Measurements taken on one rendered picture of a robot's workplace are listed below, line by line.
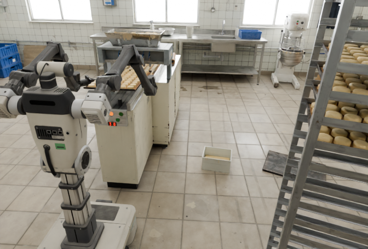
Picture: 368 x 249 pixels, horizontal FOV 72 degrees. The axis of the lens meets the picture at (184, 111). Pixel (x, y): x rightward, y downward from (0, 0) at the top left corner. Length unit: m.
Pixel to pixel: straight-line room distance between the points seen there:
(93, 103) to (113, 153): 1.18
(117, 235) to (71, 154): 0.72
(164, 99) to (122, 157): 0.79
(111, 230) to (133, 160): 0.65
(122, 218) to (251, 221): 1.04
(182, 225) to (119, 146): 0.82
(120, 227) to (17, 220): 0.99
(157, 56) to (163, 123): 0.74
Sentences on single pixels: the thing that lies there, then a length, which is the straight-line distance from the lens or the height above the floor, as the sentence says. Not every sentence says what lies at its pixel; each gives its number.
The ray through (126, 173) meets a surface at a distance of 2.41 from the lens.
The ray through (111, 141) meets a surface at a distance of 2.25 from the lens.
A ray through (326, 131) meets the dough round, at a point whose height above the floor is 1.24.
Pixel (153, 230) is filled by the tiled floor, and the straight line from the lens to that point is 2.20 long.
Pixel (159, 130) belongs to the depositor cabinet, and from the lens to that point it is 2.89.
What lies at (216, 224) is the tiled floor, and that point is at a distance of 2.26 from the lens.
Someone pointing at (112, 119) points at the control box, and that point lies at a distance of 2.10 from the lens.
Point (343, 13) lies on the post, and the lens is 0.83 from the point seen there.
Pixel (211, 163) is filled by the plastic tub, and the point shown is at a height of 0.10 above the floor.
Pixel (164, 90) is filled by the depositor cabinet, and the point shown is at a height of 0.76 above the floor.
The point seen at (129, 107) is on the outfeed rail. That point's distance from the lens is 2.01.
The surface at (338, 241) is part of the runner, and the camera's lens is 1.86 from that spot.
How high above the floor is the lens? 1.69
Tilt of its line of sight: 25 degrees down
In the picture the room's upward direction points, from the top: 1 degrees clockwise
